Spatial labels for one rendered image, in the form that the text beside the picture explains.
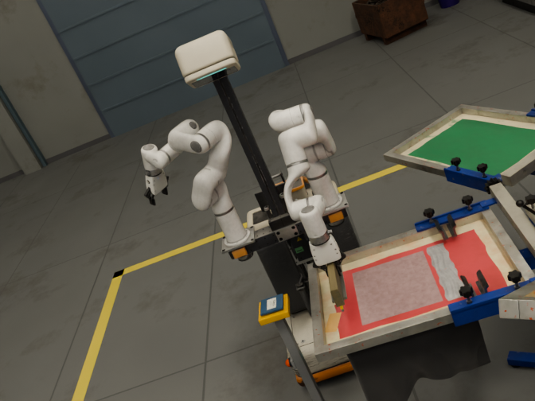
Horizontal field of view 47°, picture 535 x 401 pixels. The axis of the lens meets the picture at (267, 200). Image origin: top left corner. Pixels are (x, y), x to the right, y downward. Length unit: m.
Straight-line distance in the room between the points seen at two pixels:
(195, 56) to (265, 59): 7.61
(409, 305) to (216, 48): 1.17
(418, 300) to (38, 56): 8.80
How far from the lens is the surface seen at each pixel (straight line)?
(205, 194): 2.57
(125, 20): 9.99
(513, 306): 1.30
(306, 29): 9.97
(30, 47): 10.47
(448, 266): 2.45
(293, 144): 2.28
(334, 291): 2.21
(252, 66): 9.98
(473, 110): 3.59
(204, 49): 2.38
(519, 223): 2.44
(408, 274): 2.48
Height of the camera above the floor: 2.39
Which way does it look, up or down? 24 degrees down
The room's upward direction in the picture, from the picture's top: 24 degrees counter-clockwise
